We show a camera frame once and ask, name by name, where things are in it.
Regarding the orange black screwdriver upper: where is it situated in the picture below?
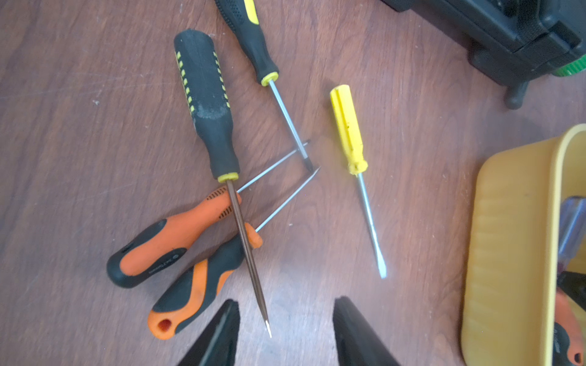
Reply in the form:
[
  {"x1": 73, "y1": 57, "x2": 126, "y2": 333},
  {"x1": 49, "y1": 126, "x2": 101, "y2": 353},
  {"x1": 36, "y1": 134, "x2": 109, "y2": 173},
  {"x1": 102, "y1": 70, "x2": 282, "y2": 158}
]
[{"x1": 106, "y1": 139, "x2": 312, "y2": 289}]

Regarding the yellow storage box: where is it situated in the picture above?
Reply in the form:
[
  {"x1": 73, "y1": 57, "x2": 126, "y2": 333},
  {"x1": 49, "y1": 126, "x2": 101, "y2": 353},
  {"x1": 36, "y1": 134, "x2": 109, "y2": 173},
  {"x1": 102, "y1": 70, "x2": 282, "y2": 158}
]
[{"x1": 460, "y1": 124, "x2": 585, "y2": 365}]

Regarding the blue clear handle screwdriver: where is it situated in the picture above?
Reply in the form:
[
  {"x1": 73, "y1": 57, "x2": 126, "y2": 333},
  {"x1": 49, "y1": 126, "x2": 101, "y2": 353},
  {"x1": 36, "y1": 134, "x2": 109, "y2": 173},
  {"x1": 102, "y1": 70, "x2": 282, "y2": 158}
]
[{"x1": 557, "y1": 196, "x2": 585, "y2": 273}]

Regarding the black plastic tool case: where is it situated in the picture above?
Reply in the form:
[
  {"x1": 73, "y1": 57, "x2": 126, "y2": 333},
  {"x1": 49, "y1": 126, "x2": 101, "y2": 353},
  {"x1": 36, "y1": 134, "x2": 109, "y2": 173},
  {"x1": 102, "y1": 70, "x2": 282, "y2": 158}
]
[{"x1": 379, "y1": 0, "x2": 586, "y2": 88}]

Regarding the yellow handle screwdriver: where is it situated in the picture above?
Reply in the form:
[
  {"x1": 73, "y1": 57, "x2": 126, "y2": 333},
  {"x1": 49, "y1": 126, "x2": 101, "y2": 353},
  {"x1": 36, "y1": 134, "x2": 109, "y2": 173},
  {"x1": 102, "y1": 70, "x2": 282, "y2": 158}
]
[{"x1": 330, "y1": 85, "x2": 388, "y2": 279}]

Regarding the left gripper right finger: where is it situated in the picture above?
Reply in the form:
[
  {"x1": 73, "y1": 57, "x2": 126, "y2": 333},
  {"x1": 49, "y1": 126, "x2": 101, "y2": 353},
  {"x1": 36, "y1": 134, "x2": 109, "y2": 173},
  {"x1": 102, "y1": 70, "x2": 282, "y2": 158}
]
[{"x1": 333, "y1": 296, "x2": 399, "y2": 366}]

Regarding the green hose nozzle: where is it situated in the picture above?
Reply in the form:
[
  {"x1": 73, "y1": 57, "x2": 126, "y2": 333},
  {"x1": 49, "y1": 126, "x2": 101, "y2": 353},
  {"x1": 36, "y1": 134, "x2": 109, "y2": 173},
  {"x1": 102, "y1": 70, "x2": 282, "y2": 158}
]
[{"x1": 504, "y1": 56, "x2": 585, "y2": 111}]

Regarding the orange black screwdriver lower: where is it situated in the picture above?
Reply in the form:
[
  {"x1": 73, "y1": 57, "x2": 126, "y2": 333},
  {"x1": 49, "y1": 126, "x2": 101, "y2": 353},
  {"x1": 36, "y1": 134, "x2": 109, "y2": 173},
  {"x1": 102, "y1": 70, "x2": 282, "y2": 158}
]
[{"x1": 146, "y1": 166, "x2": 321, "y2": 341}]

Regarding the orange screwdriver long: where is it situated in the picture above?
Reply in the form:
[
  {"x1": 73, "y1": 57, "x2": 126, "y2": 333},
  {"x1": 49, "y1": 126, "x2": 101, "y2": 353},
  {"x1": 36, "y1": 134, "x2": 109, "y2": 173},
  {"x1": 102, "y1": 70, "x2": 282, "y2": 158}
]
[{"x1": 552, "y1": 288, "x2": 585, "y2": 365}]

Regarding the black yellow dotted screwdriver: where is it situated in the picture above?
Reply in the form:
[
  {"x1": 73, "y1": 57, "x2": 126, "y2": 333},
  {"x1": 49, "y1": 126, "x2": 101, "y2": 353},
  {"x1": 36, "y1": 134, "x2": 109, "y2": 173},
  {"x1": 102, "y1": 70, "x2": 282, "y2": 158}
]
[{"x1": 174, "y1": 29, "x2": 273, "y2": 335}]

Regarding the orange black screwdriver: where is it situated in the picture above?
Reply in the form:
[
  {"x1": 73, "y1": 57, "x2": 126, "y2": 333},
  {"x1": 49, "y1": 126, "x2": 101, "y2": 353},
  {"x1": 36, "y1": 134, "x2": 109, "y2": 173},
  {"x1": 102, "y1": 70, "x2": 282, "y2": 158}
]
[
  {"x1": 146, "y1": 166, "x2": 321, "y2": 341},
  {"x1": 106, "y1": 139, "x2": 312, "y2": 289}
]

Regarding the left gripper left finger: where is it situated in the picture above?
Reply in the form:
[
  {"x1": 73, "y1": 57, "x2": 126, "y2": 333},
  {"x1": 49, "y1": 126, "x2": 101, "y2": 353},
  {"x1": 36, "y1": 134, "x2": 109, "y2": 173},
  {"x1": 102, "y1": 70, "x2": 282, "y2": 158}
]
[{"x1": 178, "y1": 299, "x2": 241, "y2": 366}]

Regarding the black yellow slim screwdriver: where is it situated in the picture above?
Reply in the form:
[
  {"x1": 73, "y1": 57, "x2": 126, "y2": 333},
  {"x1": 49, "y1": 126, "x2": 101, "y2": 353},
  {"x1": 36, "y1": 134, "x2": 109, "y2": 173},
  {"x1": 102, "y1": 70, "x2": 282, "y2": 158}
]
[{"x1": 215, "y1": 0, "x2": 314, "y2": 172}]

